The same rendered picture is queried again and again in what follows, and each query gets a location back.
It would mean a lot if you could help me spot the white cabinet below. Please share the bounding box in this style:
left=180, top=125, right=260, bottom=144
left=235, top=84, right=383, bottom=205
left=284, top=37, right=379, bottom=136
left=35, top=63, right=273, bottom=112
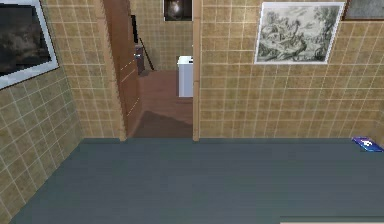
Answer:
left=176, top=55, right=194, bottom=98

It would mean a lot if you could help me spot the dark leaning pole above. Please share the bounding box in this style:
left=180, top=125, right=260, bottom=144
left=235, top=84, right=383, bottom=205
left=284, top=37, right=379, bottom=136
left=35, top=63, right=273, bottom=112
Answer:
left=138, top=37, right=156, bottom=72

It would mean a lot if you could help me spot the brown wooden room door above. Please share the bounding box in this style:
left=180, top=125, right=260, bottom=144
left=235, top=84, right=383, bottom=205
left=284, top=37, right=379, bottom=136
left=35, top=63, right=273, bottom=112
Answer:
left=102, top=0, right=144, bottom=138

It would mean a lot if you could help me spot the dark small framed picture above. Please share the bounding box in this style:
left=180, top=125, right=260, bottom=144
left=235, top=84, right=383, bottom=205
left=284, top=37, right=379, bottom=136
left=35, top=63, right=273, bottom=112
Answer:
left=162, top=0, right=194, bottom=23

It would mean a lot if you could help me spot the grey sketch white-framed picture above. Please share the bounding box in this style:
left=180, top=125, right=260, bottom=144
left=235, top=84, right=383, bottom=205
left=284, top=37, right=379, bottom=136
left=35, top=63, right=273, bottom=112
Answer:
left=254, top=1, right=346, bottom=65

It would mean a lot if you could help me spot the blue flat book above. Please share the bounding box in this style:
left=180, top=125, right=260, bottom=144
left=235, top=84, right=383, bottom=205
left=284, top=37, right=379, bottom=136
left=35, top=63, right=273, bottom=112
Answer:
left=351, top=136, right=384, bottom=153

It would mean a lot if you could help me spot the dark white-framed picture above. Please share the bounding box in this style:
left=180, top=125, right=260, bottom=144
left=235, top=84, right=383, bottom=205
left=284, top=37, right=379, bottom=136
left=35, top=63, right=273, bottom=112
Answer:
left=0, top=0, right=60, bottom=90

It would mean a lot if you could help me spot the grey brown-framed picture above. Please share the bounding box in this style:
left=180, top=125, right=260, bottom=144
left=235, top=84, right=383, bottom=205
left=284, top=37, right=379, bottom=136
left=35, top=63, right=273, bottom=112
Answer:
left=342, top=0, right=384, bottom=22

